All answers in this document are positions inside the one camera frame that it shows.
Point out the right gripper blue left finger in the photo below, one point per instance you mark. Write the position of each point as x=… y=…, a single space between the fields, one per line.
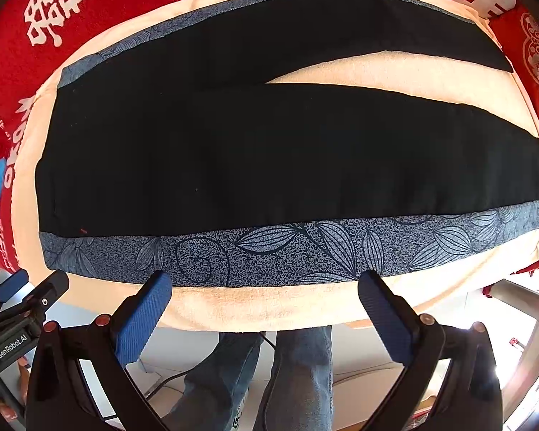
x=59 y=397

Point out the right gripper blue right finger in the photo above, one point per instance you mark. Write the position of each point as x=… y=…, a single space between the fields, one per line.
x=470 y=395

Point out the metal chair frame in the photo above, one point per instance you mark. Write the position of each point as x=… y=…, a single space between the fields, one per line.
x=519 y=296

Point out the black pants with patterned lining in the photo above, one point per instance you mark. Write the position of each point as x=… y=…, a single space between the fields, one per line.
x=261 y=143

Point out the cream sofa seat cushion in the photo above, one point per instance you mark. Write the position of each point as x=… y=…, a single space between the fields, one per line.
x=300 y=306

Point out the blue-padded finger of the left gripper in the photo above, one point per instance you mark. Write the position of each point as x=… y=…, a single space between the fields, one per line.
x=13 y=284

